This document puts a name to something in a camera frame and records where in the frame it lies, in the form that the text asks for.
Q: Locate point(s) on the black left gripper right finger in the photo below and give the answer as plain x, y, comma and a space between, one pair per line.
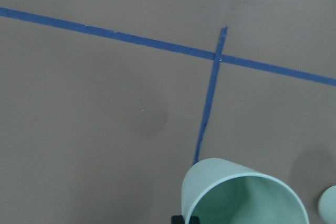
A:
194, 220

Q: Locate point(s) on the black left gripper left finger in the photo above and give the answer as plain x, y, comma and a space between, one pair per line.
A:
177, 219

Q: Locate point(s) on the mint green cup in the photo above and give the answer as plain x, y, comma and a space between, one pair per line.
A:
219, 191
326, 205

